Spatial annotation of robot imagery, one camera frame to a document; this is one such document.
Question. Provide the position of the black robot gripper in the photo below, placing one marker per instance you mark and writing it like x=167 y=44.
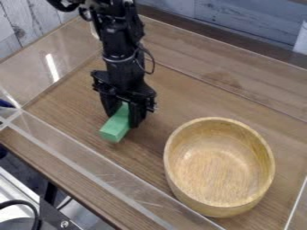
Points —
x=121 y=84

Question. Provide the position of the green rectangular block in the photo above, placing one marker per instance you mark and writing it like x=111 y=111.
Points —
x=117 y=126

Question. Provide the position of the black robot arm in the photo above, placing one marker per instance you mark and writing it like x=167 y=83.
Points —
x=117 y=24

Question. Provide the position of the brown wooden bowl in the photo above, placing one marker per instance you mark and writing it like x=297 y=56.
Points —
x=219 y=166

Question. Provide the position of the black metal table leg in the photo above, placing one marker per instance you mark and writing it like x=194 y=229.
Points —
x=50 y=194

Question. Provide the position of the clear acrylic enclosure wall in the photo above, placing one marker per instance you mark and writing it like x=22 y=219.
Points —
x=206 y=79

